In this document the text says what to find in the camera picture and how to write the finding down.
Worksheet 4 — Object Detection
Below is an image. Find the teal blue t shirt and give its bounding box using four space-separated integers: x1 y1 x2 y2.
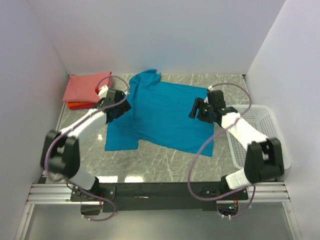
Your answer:
104 69 214 154

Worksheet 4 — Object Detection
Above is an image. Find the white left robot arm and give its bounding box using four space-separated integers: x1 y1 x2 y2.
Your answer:
40 88 131 201

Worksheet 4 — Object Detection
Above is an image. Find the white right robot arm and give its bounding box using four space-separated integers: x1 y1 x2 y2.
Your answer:
187 86 285 201

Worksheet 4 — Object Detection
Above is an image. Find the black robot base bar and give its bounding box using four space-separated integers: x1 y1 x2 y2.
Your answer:
70 181 249 211

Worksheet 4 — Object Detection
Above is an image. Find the folded salmon pink t shirt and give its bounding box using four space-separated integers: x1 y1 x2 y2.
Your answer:
62 71 112 103

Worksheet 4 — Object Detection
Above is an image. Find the folded orange t shirt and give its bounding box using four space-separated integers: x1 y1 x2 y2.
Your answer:
66 101 91 111

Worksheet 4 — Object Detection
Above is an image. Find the white perforated plastic basket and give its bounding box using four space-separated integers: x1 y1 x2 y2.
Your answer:
226 104 291 169

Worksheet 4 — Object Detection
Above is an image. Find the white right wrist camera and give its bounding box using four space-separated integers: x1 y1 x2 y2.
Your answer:
207 85 214 91

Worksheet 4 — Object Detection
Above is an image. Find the aluminium extrusion rail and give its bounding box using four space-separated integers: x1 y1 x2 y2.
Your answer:
26 181 76 204

